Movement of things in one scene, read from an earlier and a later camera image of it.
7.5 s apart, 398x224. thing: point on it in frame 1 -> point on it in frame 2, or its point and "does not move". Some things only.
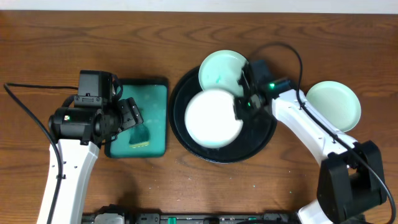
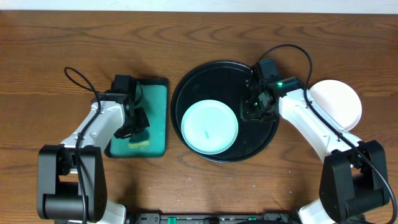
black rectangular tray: x=145 y=81 does not move
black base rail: x=116 y=214 does not move
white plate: x=211 y=119 -> x=339 y=101
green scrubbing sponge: x=139 y=136 does not move
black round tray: x=257 y=130 does not move
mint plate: x=221 y=70 -> x=209 y=127
